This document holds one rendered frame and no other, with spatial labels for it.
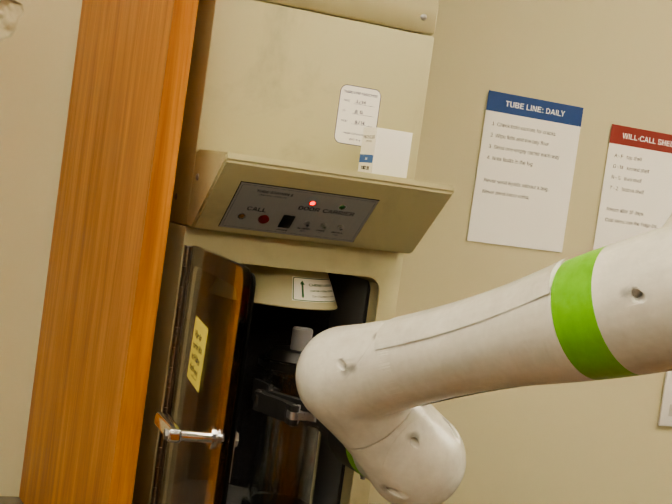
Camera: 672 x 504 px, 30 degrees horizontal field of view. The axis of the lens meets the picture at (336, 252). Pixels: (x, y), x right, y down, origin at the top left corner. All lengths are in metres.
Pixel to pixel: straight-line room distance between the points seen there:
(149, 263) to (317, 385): 0.32
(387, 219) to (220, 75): 0.29
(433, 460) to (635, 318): 0.37
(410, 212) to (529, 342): 0.56
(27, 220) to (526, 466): 1.06
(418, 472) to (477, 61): 1.11
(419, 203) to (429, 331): 0.46
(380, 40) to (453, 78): 0.56
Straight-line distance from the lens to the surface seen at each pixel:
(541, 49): 2.37
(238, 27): 1.64
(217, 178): 1.53
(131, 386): 1.53
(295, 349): 1.69
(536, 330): 1.12
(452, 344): 1.18
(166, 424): 1.38
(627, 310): 1.06
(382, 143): 1.63
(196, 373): 1.48
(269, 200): 1.57
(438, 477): 1.35
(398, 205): 1.63
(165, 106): 1.51
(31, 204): 2.01
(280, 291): 1.70
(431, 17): 1.76
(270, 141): 1.65
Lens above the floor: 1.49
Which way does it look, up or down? 3 degrees down
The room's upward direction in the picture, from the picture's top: 8 degrees clockwise
